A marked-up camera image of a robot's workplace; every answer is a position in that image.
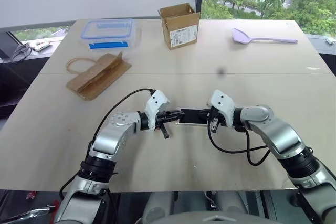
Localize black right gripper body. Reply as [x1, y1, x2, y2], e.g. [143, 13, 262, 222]
[207, 106, 227, 127]

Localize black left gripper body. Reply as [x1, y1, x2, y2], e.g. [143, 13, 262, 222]
[154, 111, 169, 131]

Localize clear plastic phone case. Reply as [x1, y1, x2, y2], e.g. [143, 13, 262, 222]
[175, 106, 211, 127]

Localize brown paper bag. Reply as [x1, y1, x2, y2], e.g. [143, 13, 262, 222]
[66, 51, 133, 102]

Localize grey rounded shape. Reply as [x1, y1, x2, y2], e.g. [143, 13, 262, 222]
[144, 191, 177, 222]

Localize lilac plastic rice scoop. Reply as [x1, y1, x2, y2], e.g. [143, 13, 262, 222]
[231, 27, 299, 45]

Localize open brown cardboard box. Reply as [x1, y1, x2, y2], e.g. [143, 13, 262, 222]
[157, 2, 202, 51]

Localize clear container with blue lid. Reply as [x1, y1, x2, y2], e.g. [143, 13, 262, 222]
[79, 18, 141, 52]

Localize tan rubber band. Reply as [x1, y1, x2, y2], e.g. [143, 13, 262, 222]
[65, 57, 98, 74]

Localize white power strip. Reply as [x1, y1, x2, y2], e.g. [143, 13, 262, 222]
[31, 41, 54, 52]

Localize silver curved bar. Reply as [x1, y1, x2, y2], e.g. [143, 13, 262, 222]
[0, 206, 51, 221]

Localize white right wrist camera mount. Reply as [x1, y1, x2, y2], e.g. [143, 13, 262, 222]
[206, 89, 235, 128]

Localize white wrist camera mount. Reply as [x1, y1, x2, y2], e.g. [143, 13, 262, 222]
[206, 89, 235, 128]
[144, 90, 170, 132]

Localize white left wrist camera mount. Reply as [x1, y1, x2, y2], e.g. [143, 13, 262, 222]
[144, 90, 170, 132]

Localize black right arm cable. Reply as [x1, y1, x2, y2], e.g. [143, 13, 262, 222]
[207, 119, 271, 166]

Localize grey coiled cables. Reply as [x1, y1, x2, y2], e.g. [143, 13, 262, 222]
[10, 43, 34, 63]

